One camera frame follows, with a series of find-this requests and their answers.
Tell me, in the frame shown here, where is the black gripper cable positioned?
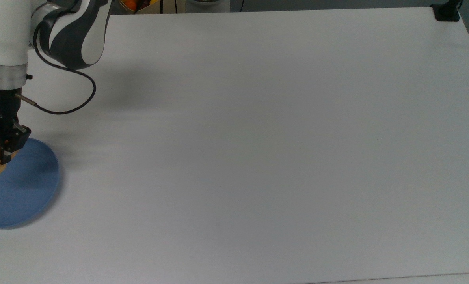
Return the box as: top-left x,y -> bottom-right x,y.
15,24 -> 97,116

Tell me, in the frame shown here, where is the black corner clamp mount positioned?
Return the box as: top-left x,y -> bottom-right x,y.
431,0 -> 462,22

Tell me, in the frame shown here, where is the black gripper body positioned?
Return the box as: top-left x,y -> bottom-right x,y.
0,87 -> 22,119

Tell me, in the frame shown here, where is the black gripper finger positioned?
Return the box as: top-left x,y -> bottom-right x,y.
0,117 -> 32,165

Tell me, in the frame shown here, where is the blue round plate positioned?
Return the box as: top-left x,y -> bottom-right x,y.
0,137 -> 60,228

